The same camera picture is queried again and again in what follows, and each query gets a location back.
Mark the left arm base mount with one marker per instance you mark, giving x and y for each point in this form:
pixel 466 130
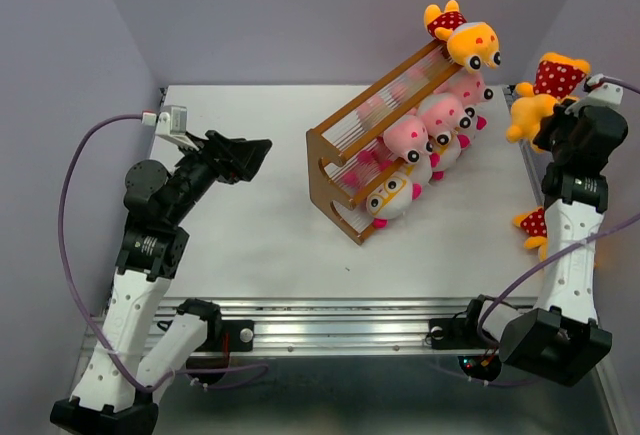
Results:
pixel 213 358

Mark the aluminium rail frame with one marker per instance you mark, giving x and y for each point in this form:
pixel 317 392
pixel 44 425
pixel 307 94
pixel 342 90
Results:
pixel 329 327

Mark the pink plush with wheels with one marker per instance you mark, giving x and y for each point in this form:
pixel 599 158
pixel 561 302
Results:
pixel 461 90

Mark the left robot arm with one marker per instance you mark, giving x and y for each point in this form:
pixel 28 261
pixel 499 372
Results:
pixel 121 388

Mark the white glasses plush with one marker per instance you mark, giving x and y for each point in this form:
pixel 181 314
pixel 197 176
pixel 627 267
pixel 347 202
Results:
pixel 420 173
pixel 388 201
pixel 449 149

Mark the wooden toy shelf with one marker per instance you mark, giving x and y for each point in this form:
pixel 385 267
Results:
pixel 346 157

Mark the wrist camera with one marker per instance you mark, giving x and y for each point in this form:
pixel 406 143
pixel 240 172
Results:
pixel 600 91
pixel 170 124

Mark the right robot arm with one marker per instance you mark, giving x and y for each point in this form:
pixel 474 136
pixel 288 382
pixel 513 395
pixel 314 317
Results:
pixel 560 338

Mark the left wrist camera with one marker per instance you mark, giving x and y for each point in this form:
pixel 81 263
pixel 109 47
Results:
pixel 170 124

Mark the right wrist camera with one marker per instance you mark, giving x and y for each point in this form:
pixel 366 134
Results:
pixel 600 91

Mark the yellow bear plush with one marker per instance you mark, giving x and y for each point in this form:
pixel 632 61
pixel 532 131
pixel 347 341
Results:
pixel 471 45
pixel 556 78
pixel 533 225

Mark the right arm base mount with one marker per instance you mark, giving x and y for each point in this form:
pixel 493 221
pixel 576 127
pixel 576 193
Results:
pixel 478 362

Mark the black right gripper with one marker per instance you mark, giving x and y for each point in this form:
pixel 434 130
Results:
pixel 542 137

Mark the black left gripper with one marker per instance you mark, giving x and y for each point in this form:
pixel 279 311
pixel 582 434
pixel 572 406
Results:
pixel 244 158

